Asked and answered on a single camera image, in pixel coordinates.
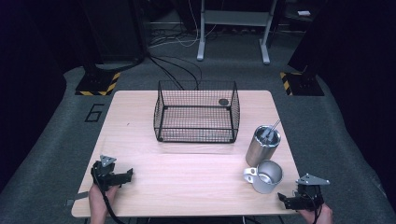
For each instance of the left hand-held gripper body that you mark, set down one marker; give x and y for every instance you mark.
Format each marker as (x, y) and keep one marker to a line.
(105, 174)

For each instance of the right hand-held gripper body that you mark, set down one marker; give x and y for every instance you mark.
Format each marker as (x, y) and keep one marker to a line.
(309, 194)

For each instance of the person's left hand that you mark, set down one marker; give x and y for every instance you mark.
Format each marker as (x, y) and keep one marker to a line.
(100, 195)

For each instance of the person's right hand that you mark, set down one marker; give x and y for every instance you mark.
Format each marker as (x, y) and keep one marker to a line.
(322, 215)

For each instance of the grey tape strip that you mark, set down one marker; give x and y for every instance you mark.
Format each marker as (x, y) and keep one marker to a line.
(76, 198)

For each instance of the tall stainless steel tumbler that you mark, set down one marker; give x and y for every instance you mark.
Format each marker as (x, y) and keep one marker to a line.
(260, 149)

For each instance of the metal straw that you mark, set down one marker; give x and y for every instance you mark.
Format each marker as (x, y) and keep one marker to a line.
(274, 125)

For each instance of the black stand with striped base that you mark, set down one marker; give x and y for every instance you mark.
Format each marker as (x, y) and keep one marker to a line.
(300, 82)
(98, 82)

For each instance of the dark round table grommet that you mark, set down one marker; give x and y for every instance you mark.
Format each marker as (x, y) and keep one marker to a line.
(223, 102)

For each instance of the small white box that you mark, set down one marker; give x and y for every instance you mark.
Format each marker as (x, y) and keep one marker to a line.
(304, 13)

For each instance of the white metal stand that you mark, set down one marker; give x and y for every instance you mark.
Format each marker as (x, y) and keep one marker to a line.
(236, 18)

